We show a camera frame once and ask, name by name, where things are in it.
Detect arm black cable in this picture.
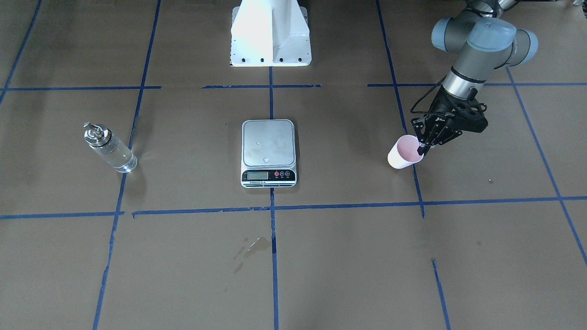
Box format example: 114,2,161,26
410,78,446,115

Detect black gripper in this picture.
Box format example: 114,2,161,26
411,87,477,156

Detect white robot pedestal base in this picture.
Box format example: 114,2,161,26
229,0,312,67

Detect pink paper cup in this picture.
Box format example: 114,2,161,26
387,134,424,169

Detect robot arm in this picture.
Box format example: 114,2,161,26
410,0,539,156

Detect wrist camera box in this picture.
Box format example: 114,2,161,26
452,103,488,133

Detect digital kitchen scale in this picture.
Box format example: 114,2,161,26
240,119,298,188

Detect glass sauce bottle metal spout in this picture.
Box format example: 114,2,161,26
83,121,138,173

